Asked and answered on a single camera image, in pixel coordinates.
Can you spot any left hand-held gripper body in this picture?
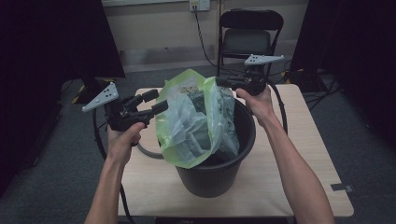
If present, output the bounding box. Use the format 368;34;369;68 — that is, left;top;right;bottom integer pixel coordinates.
81;81;150;132

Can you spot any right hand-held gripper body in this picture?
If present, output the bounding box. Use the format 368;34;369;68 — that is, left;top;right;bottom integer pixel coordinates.
237;54;285;96

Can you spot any green printed plastic trash bag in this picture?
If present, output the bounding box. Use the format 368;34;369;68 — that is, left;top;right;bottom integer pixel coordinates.
155;68;241;170

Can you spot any dark grey trash bin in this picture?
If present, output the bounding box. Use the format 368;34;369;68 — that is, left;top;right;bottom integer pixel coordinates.
174;96;257;199

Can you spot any person's right hand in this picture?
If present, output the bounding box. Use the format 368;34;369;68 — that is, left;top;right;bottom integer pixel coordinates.
235;85;278;129

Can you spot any person's left hand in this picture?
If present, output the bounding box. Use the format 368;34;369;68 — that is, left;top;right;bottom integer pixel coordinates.
106;122;147;166

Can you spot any black folding chair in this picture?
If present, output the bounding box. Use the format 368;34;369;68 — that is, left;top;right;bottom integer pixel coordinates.
218;8;285;78

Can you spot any black curtain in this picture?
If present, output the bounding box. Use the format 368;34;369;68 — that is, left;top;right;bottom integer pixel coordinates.
0;0;126;197
290;0;396;147

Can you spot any grey tape strip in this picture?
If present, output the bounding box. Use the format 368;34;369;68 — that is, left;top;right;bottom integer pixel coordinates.
330;183;354;193

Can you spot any right hand-held gripper cable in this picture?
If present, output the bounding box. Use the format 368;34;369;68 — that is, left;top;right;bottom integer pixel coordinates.
267;81;290;135

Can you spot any black power cable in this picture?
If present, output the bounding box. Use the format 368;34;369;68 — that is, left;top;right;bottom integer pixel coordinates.
192;5;250;76

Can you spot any bundle of floor cables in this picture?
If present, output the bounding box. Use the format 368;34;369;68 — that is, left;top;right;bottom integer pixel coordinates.
303;69;341;111

